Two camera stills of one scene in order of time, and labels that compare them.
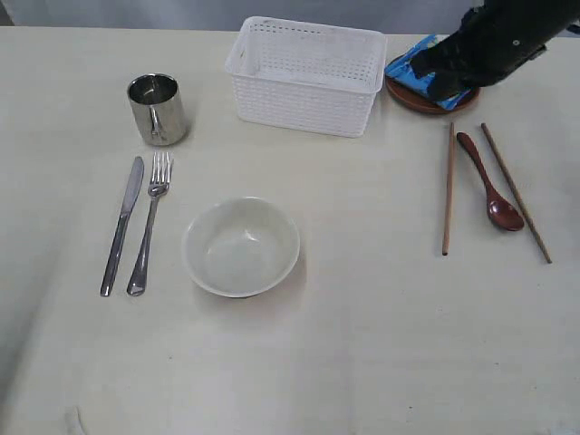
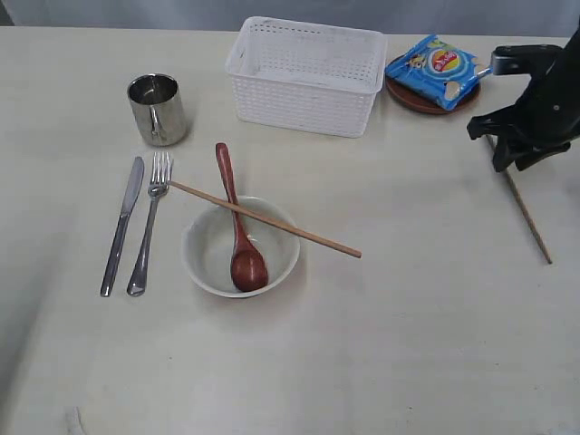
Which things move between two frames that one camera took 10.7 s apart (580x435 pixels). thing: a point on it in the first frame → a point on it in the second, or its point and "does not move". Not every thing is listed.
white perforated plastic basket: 305,75 does not move
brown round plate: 416,101 does not move
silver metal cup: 159,106 does not move
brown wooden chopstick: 449,193 → 272,218
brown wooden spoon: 500,210 → 249,271
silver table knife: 120,228 does not move
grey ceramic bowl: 242,246 does not move
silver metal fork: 159,186 does not move
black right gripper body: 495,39 → 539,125
